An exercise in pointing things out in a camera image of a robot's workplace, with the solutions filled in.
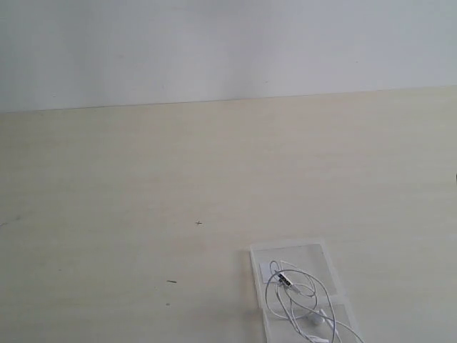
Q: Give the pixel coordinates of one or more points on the white wired earphones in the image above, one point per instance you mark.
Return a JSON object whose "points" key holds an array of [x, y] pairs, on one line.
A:
{"points": [[297, 297]]}

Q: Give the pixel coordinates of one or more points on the clear plastic storage box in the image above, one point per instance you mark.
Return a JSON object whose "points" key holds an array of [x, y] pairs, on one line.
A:
{"points": [[309, 255]]}

